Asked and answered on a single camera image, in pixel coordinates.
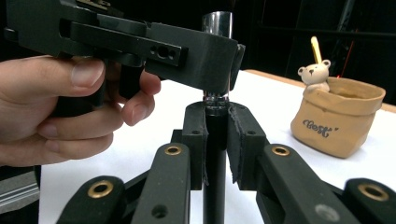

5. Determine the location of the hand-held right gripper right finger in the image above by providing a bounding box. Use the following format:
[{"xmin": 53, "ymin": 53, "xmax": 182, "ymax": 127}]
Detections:
[{"xmin": 226, "ymin": 102, "xmax": 271, "ymax": 191}]

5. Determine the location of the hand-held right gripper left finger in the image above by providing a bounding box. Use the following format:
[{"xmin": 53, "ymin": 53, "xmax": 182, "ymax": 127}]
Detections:
[{"xmin": 170, "ymin": 101, "xmax": 209, "ymax": 191}]

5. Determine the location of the black makeup brush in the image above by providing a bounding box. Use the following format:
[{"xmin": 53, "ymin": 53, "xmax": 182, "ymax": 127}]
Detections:
[{"xmin": 201, "ymin": 11, "xmax": 233, "ymax": 224}]

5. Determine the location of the thin dark-handled paintbrush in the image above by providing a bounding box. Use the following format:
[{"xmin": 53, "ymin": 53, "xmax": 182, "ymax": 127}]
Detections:
[{"xmin": 310, "ymin": 35, "xmax": 324, "ymax": 65}]

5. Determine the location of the tan bear pen holder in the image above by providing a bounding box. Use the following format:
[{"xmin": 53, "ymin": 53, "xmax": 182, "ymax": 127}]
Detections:
[{"xmin": 290, "ymin": 59, "xmax": 388, "ymax": 160}]

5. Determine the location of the metal floor rail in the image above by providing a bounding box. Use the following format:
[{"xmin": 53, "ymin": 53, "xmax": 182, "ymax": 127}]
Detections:
[{"xmin": 0, "ymin": 166, "xmax": 42, "ymax": 217}]

